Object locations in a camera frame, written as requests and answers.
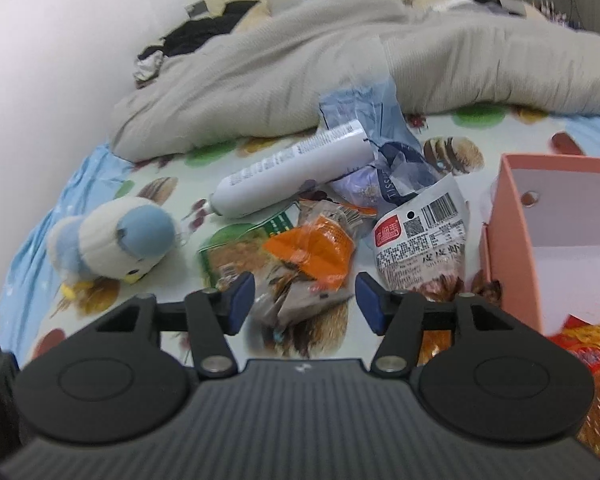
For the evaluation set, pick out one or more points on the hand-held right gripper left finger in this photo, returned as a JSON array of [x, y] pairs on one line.
[[242, 305]]

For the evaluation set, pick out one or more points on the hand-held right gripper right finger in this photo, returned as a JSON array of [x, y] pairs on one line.
[[367, 305]]

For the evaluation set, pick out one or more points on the green snack packet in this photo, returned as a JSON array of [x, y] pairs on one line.
[[230, 255]]

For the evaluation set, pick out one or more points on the clear brown snack packet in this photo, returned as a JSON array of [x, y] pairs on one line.
[[300, 305]]

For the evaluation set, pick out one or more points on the orange snack packet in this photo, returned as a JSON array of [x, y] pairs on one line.
[[310, 247]]

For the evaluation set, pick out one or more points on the white barcode snack packet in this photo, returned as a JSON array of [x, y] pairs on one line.
[[420, 240]]

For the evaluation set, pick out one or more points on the pink cardboard box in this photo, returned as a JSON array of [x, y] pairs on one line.
[[522, 240]]

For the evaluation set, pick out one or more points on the pile of assorted snack packets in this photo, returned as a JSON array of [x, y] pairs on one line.
[[595, 355]]

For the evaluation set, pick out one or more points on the navy lavender plastic bag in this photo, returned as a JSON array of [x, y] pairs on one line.
[[375, 185]]

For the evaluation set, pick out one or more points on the pink box lid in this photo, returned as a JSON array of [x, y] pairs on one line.
[[485, 255]]

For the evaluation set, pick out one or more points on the white tube bottle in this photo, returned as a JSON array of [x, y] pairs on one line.
[[290, 170]]

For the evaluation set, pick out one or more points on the blue white penguin plush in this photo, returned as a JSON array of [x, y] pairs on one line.
[[105, 240]]

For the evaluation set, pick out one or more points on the fruit print sheet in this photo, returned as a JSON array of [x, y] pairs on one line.
[[480, 180]]

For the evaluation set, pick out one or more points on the crumpled blue plastic bag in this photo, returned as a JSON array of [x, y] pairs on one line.
[[365, 110]]

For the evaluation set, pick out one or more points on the grey duvet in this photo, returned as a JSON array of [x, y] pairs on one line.
[[305, 70]]

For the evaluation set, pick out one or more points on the white crumpled cloth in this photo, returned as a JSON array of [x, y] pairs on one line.
[[150, 66]]

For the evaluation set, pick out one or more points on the black clothes heap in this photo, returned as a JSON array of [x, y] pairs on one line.
[[200, 30]]

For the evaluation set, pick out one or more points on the beige pillow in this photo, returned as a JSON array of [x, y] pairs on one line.
[[256, 14]]

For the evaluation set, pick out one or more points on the pale printed pillow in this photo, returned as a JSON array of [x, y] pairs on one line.
[[525, 7]]

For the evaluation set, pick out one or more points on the cluster of small bottles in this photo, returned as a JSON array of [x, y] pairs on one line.
[[557, 12]]

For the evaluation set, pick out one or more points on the grey wall switch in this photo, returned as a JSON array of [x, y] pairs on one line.
[[197, 9]]

